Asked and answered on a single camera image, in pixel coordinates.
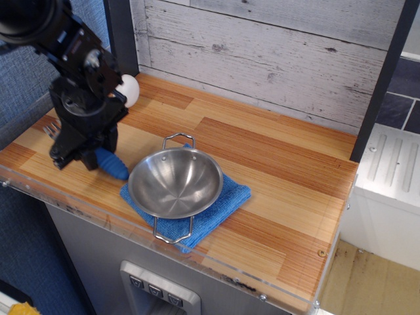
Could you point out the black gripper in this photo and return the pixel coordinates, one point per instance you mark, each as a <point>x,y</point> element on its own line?
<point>87,122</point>

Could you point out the blue handled metal spork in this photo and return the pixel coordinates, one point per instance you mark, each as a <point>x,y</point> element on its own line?
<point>106,160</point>

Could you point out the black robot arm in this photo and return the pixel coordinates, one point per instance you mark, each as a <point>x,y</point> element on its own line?
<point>52,29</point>

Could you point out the clear acrylic edge guard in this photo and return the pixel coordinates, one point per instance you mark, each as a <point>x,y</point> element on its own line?
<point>97,241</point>

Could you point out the white mushroom shaped toy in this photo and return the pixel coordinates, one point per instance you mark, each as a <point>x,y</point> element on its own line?
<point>130,89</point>

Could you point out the blue folded cloth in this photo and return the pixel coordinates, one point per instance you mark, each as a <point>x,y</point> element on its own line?
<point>232,196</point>

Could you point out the silver button control panel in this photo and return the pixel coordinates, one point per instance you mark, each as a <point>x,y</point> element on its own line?
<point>150,293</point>

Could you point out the yellow black object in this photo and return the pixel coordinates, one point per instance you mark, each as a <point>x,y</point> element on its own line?
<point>23,309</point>

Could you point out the white ridged sink drainboard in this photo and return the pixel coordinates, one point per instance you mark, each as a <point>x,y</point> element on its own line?
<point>389,169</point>

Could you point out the steel pan with wire handles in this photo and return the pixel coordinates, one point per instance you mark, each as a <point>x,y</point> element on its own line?
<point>179,181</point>

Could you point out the dark left frame post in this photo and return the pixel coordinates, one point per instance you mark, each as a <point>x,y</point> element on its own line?
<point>121,33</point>

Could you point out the dark frame post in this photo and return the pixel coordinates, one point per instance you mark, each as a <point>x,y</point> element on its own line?
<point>397,43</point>
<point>121,33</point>

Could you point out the dark right frame post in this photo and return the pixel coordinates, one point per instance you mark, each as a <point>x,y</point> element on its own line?
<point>397,43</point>

